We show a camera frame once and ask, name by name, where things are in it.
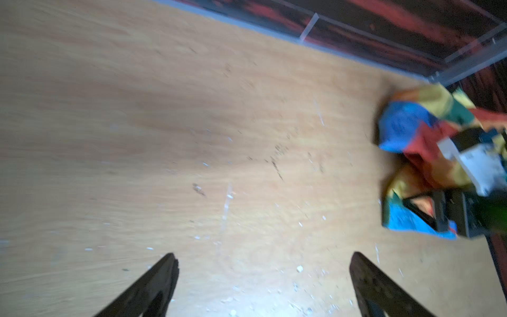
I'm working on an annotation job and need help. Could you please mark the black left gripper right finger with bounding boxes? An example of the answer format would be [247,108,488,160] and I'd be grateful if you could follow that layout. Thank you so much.
[349,252,434,317]

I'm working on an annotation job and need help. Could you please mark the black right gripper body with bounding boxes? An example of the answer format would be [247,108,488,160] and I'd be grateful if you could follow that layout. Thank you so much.
[442,189,506,238]

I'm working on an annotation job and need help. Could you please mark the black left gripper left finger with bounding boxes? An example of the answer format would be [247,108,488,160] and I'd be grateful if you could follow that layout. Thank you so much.
[96,253,180,317]

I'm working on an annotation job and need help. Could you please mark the rainbow striped zip jacket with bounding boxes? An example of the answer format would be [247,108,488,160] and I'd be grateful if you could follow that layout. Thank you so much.
[378,84,506,240]

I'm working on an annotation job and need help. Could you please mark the aluminium frame post left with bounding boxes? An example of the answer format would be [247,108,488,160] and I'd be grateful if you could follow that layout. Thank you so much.
[427,22,506,86]

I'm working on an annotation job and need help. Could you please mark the aluminium frame rail left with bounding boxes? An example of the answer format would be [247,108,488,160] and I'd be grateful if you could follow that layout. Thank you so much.
[165,1,434,81]

